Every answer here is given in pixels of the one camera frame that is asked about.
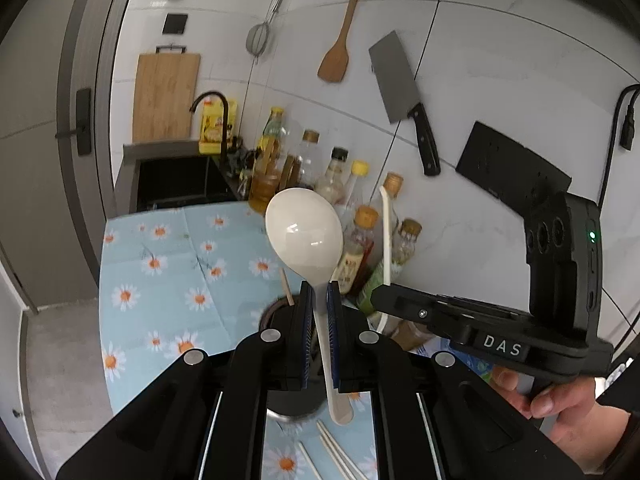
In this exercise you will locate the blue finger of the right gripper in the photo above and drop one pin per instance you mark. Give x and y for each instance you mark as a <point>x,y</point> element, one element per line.
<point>449,317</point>

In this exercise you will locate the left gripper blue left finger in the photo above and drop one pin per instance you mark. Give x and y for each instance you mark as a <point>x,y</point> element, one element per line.
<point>303,332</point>

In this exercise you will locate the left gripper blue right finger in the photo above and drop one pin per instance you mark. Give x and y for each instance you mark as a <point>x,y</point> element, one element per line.
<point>334,313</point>

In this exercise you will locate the plain cream spoon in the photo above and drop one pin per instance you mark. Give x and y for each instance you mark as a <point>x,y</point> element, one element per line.
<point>306,234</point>

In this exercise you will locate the person's right hand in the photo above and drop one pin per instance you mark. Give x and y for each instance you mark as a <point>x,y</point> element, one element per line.
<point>585,430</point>

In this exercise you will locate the white blue salt bag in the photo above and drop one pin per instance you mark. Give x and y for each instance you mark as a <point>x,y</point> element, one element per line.
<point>436,344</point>

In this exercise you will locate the green label vinegar bottle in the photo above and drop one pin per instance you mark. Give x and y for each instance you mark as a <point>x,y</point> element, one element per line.
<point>403,249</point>

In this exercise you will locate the black cylindrical utensil holder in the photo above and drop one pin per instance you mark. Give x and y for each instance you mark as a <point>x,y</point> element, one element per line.
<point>306,392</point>

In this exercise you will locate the brown spice jar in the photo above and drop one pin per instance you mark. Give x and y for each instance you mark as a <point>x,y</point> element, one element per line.
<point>411,336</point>

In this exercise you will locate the clear bottle black cap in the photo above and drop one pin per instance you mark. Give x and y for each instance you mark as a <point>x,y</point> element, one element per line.
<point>331,186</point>

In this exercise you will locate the clear bottle yellow cap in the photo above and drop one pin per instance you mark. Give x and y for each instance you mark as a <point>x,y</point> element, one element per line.
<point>353,190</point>

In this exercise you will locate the amber oil bottle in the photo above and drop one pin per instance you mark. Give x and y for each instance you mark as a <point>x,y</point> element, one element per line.
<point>266,176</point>

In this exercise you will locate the blue daisy tablecloth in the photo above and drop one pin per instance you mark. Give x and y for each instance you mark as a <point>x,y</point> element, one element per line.
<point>201,277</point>

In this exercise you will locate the tall clear bottle gold cap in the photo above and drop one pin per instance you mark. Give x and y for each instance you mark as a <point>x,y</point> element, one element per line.
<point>306,160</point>

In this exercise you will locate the yellow oil bottle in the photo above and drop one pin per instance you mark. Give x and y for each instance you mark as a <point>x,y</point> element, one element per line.
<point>212,116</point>

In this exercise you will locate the black sink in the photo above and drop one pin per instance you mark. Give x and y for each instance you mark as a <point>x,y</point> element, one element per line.
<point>165,175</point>

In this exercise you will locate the black faucet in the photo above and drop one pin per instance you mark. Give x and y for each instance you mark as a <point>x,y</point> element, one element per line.
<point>216,94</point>

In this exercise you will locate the wooden cutting board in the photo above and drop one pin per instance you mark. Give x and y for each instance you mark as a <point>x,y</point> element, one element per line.
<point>163,94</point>

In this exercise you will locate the metal mesh strainer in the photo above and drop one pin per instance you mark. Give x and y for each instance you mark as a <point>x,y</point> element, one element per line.
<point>258,36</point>

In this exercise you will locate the grey door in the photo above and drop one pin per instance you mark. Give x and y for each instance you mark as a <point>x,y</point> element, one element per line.
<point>54,203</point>

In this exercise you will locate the black wall panel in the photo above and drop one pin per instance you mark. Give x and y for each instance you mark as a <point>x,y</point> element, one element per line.
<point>507,170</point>

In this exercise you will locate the cleaver with black handle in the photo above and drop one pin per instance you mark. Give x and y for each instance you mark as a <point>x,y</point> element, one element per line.
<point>401,96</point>

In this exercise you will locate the wooden spatula on wall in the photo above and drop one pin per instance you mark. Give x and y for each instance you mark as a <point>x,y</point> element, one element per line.
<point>333,66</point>

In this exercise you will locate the black door handle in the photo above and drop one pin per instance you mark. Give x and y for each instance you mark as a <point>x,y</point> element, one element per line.
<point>82,130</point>

